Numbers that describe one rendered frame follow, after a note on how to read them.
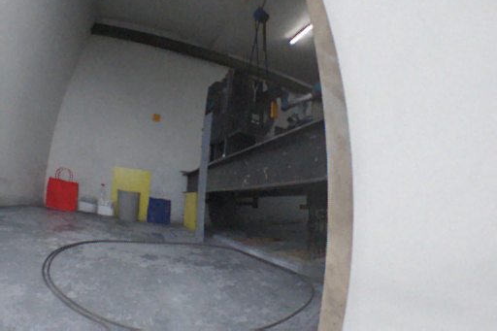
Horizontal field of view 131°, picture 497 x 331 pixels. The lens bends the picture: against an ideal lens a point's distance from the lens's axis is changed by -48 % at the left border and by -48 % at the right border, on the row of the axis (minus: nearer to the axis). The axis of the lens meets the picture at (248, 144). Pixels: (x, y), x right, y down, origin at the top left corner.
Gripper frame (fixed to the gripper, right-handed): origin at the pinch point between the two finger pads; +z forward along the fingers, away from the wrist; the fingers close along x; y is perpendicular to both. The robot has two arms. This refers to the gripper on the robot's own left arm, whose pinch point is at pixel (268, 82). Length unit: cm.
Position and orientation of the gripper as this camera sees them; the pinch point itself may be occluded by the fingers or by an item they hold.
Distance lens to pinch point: 204.0
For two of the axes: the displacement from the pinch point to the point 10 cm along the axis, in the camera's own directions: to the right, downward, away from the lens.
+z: -6.8, -1.9, -7.1
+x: 7.3, -1.9, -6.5
